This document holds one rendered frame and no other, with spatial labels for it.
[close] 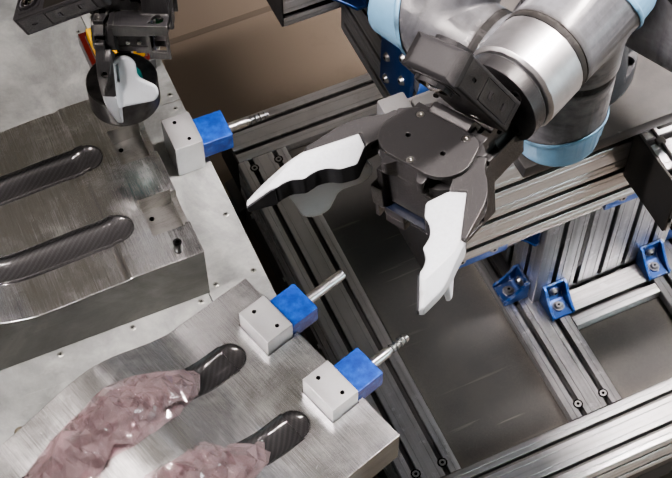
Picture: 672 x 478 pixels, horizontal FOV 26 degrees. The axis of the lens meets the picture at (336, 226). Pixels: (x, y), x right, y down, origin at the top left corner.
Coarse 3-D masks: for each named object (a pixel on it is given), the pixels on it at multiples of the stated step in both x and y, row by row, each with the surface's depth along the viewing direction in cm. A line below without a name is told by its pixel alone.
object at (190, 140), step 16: (176, 128) 177; (192, 128) 177; (208, 128) 179; (224, 128) 179; (240, 128) 181; (176, 144) 176; (192, 144) 176; (208, 144) 178; (224, 144) 179; (176, 160) 177; (192, 160) 178
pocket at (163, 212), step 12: (168, 192) 168; (144, 204) 168; (156, 204) 169; (168, 204) 170; (144, 216) 169; (156, 216) 169; (168, 216) 169; (180, 216) 168; (156, 228) 168; (168, 228) 168
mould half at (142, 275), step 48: (0, 144) 172; (48, 144) 172; (96, 144) 171; (48, 192) 168; (96, 192) 168; (144, 192) 168; (0, 240) 165; (144, 240) 164; (192, 240) 164; (0, 288) 161; (48, 288) 161; (96, 288) 161; (144, 288) 164; (192, 288) 168; (0, 336) 159; (48, 336) 164
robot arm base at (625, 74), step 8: (520, 0) 155; (624, 48) 152; (624, 56) 153; (632, 56) 156; (624, 64) 153; (632, 64) 157; (624, 72) 154; (632, 72) 156; (616, 80) 153; (624, 80) 154; (616, 88) 154; (624, 88) 156; (616, 96) 155
